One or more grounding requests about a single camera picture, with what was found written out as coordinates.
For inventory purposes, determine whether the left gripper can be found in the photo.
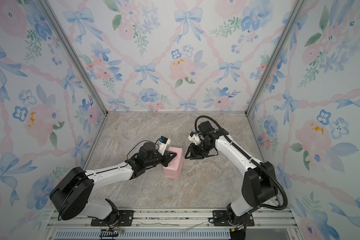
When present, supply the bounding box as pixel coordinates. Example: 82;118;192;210
145;150;178;170

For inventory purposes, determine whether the purple wrapping paper sheet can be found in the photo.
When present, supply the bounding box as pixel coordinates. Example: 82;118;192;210
163;147;185;180

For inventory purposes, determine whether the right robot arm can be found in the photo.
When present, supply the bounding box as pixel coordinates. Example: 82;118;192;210
185;116;287;226

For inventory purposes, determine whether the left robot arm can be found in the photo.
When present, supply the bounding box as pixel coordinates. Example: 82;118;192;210
50;141;182;226

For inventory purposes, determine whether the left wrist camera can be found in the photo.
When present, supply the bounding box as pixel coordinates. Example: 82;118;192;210
158;136;171;156

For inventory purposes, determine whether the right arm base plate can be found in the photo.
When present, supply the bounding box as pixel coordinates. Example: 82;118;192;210
209;210;255;227

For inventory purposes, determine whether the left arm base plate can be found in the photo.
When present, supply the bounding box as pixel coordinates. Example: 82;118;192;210
91;210;135;227

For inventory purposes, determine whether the aluminium front rail frame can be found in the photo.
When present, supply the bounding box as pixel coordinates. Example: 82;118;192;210
41;208;303;240

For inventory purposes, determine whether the white slotted cable duct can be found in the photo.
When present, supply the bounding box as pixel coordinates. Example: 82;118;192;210
50;229;231;240

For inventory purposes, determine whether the left aluminium corner post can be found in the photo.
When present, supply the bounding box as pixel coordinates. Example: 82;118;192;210
36;0;108;116

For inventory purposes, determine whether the aluminium corner post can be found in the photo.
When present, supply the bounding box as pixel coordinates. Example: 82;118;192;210
245;0;306;118
36;0;108;116

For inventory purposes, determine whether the right aluminium corner post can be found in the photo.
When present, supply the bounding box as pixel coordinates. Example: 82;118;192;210
245;0;306;118

